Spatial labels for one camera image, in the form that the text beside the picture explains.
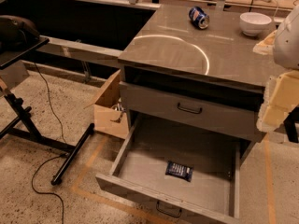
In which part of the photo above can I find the black floor cable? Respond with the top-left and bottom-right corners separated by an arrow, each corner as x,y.
30,63 -> 65,224

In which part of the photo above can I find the dark bag on stand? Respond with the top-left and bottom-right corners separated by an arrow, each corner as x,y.
0,15 -> 40,51

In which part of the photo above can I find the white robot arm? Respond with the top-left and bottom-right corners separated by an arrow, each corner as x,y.
253,6 -> 299,133

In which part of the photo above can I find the cardboard box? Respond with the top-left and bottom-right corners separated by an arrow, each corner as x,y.
86,71 -> 129,139

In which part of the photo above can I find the blue rxbar wrapper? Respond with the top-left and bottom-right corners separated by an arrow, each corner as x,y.
165,161 -> 193,182

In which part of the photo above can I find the open grey lower drawer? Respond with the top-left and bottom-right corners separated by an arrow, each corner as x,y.
96,115 -> 240,224

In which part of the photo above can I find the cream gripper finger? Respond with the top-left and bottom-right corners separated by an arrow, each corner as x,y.
256,70 -> 299,133
253,31 -> 277,55

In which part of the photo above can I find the blue soda can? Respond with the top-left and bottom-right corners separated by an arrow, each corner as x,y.
189,7 -> 209,30

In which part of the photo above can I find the closed grey upper drawer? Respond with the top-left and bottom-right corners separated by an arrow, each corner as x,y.
120,82 -> 264,142

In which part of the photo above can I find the white bowl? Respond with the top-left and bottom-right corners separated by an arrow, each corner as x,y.
239,12 -> 272,36

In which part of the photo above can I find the grey drawer cabinet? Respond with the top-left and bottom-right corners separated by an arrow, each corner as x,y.
119,6 -> 284,154

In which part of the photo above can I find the black metal stand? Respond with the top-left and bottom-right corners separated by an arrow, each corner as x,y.
0,37 -> 94,186

